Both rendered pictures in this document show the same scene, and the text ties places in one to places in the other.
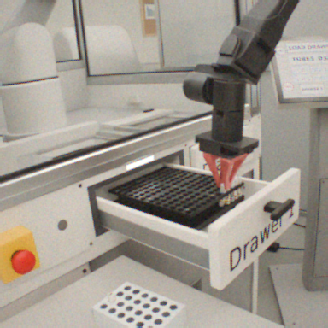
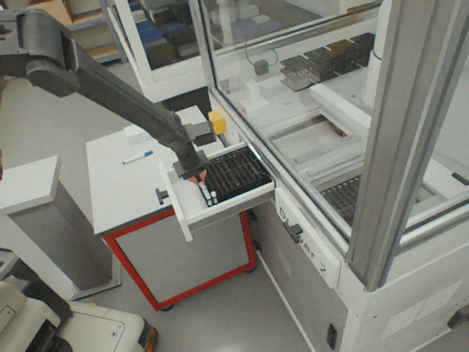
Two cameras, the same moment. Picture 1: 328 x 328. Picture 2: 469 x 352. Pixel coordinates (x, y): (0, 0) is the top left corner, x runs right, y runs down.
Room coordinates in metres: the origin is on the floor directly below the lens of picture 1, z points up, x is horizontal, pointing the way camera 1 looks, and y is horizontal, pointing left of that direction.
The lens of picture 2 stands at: (1.10, -0.69, 1.60)
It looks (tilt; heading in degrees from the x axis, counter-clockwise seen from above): 43 degrees down; 121
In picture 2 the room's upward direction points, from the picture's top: 11 degrees counter-clockwise
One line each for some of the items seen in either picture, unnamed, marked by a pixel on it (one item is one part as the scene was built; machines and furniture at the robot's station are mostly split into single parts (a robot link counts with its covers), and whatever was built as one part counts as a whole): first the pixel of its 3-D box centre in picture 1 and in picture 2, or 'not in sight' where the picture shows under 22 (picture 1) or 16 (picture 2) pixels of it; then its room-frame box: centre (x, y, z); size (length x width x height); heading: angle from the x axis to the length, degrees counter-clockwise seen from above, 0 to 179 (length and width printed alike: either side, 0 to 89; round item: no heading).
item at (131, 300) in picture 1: (139, 315); not in sight; (0.45, 0.06, 0.78); 0.12 x 0.08 x 0.04; 52
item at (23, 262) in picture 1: (22, 260); not in sight; (0.48, 0.24, 0.88); 0.04 x 0.03 x 0.04; 136
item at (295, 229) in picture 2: not in sight; (294, 230); (0.96, -0.19, 0.91); 0.07 x 0.04 x 0.01; 136
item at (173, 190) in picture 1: (176, 200); (230, 177); (0.69, -0.02, 0.87); 0.22 x 0.18 x 0.06; 46
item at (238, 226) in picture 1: (262, 221); (174, 199); (0.55, -0.16, 0.87); 0.29 x 0.02 x 0.11; 136
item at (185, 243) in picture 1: (172, 202); (233, 177); (0.69, -0.01, 0.86); 0.40 x 0.26 x 0.06; 46
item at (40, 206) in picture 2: not in sight; (65, 233); (-0.27, -0.18, 0.38); 0.30 x 0.30 x 0.76; 39
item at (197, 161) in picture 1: (225, 153); (303, 233); (0.98, -0.17, 0.87); 0.29 x 0.02 x 0.11; 136
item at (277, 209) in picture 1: (276, 207); (163, 195); (0.53, -0.18, 0.91); 0.07 x 0.04 x 0.01; 136
